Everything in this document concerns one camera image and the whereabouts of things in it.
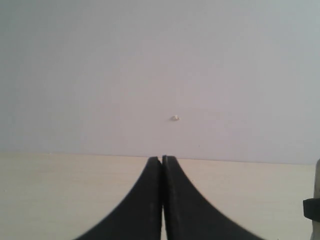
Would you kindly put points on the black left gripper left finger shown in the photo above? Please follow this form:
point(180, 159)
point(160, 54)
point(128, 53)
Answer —
point(139, 215)

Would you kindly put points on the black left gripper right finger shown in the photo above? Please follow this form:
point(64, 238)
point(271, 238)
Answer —
point(188, 215)

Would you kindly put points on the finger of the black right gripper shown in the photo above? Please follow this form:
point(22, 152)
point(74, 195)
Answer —
point(311, 208)

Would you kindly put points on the white paint brush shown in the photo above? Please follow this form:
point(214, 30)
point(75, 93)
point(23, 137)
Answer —
point(315, 235)

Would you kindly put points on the white wall plug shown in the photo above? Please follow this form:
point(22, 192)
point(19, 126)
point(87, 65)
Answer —
point(175, 118)

